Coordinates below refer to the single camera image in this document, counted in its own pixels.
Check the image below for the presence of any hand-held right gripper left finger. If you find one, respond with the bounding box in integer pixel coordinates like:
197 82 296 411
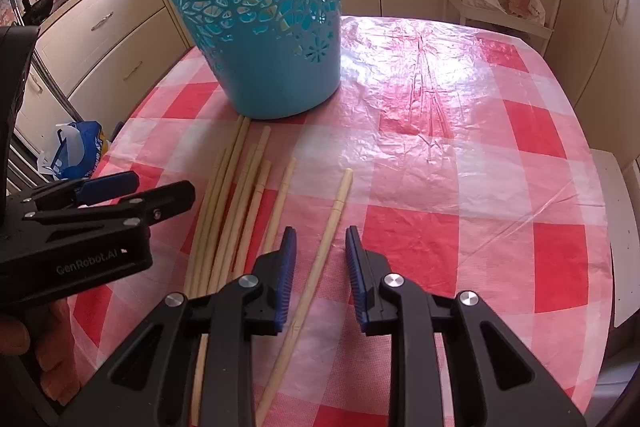
54 226 298 427

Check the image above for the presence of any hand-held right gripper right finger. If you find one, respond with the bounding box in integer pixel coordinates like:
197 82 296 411
345 225 588 427

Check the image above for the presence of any long bamboo chopstick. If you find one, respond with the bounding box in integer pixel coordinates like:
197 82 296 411
256 168 355 427

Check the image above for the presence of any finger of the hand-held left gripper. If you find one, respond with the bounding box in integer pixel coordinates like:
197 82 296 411
7 171 142 210
21 180 197 230

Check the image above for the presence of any blue plastic bag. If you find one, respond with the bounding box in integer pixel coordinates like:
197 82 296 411
37 121 112 180

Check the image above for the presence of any person's left hand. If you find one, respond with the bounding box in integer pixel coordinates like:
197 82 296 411
0 297 82 403

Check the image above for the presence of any blue perforated plastic basket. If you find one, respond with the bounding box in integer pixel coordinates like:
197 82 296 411
142 0 344 120

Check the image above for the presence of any bunch of bamboo chopsticks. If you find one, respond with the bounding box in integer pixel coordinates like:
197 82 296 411
184 116 299 427

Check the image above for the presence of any black pan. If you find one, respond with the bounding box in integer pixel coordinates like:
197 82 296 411
21 0 56 22

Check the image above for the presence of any red white checkered tablecloth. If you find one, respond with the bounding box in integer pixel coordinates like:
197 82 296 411
67 14 614 427

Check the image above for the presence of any cream cabinet with round handles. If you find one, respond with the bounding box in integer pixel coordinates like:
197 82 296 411
544 0 640 110

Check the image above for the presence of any cream drawer cabinet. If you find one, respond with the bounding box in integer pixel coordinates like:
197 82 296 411
15 0 197 152

